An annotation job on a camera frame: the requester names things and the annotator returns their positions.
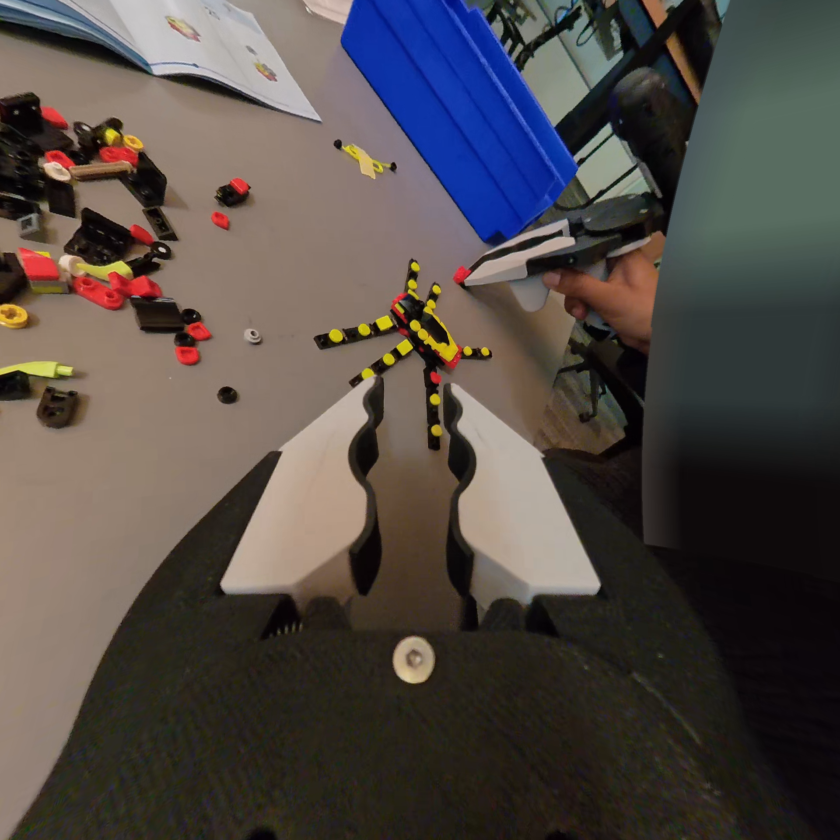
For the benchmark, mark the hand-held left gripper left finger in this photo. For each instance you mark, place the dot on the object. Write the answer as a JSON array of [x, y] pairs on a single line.
[[308, 512]]

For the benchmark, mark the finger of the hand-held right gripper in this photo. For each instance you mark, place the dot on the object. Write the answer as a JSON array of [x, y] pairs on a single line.
[[518, 268], [535, 239]]

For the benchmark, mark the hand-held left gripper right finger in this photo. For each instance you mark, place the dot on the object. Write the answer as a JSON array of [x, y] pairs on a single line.
[[518, 518]]

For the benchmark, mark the red lego clip piece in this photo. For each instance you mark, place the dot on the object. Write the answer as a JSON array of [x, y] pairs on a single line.
[[461, 275]]

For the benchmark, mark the black yellow lego spider model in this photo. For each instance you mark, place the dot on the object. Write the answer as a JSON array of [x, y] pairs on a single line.
[[426, 334]]

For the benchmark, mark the black round lego stud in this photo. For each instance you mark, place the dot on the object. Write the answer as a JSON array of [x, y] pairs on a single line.
[[227, 394]]

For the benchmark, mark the grey round lego stud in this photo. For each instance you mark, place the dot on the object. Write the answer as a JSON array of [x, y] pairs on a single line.
[[253, 336]]

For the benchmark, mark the small black red lego assembly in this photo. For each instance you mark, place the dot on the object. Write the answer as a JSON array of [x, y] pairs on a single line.
[[232, 191]]

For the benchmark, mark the small red lego tile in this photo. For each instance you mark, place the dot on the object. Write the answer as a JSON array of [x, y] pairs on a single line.
[[220, 220]]

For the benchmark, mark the pile of loose lego pieces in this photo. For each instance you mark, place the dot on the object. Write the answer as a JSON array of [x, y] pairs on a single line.
[[98, 236]]

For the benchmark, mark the lego instruction booklet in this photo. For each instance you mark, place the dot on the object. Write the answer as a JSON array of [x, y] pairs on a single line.
[[216, 46]]

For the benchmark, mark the person's right hand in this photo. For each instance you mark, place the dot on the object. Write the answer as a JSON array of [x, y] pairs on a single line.
[[623, 295]]

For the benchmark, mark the black office chair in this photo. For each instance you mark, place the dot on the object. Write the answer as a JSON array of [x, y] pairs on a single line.
[[649, 131]]

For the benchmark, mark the blue plastic bin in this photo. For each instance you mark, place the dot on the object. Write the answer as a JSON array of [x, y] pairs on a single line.
[[453, 111]]

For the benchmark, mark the person's dark clothing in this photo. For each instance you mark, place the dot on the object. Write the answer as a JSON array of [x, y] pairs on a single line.
[[787, 656]]

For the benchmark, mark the white paper sheet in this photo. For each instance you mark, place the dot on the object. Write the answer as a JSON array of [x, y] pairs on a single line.
[[328, 8]]

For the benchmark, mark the background desk with black frame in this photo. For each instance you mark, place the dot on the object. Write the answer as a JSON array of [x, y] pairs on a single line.
[[669, 39]]

